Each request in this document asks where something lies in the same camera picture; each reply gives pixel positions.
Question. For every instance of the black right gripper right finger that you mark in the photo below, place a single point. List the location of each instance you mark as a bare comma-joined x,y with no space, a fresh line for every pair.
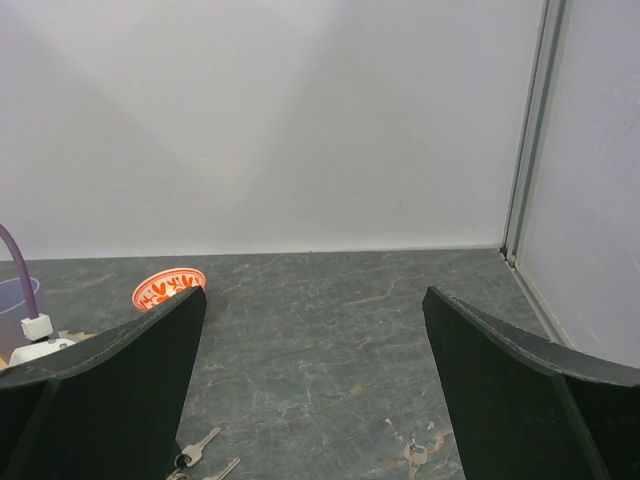
524,407

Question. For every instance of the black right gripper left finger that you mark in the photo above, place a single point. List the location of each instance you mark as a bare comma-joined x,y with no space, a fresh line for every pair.
108,407

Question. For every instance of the small silver key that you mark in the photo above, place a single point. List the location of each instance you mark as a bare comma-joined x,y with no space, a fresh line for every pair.
415,456

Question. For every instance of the red white patterned bowl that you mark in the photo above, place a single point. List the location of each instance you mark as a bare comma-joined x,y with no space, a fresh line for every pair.
162,285

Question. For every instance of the purple plastic cup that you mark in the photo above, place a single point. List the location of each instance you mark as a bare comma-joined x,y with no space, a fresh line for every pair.
13,311

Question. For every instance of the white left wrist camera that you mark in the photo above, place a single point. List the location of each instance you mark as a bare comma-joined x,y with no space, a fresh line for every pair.
40,334

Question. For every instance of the aluminium corner post right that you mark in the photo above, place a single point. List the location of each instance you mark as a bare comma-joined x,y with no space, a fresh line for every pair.
547,54

